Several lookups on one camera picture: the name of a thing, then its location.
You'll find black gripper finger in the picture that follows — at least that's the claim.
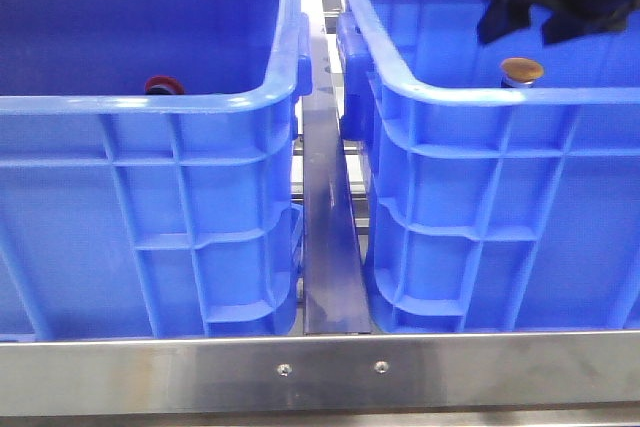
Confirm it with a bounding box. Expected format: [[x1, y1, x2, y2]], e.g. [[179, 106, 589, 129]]
[[541, 6, 629, 45], [476, 0, 532, 45]]

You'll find yellow button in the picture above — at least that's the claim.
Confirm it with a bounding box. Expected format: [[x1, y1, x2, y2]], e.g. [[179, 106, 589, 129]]
[[500, 57, 545, 89]]

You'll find red button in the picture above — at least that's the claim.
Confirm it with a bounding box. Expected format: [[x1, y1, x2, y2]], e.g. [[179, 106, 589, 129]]
[[144, 75, 185, 95]]

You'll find blue crate front right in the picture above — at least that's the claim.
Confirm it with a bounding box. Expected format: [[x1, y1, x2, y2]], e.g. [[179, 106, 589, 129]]
[[339, 0, 639, 333]]

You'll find blue crate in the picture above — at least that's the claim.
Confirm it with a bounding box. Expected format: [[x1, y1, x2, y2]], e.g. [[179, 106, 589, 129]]
[[1, 0, 312, 343], [339, 0, 639, 333]]

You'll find blue crate front left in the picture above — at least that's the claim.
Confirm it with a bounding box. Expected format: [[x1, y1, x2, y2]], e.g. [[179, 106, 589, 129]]
[[1, 0, 312, 343]]

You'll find steel front rail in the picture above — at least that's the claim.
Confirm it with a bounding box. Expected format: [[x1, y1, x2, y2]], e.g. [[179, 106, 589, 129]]
[[1, 331, 639, 417]]

